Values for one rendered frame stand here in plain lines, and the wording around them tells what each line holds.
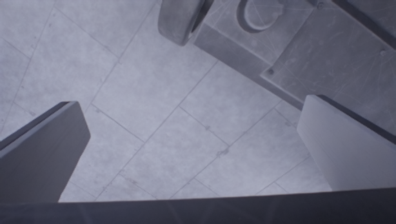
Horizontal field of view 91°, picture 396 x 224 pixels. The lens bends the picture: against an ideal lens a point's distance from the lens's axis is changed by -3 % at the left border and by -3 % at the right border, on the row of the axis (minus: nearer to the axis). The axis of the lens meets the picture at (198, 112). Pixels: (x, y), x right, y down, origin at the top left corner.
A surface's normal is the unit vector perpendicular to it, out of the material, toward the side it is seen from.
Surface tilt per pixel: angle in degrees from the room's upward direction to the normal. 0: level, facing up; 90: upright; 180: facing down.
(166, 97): 0
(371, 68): 0
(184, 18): 31
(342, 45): 0
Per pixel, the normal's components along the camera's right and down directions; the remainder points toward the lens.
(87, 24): -0.09, 0.41
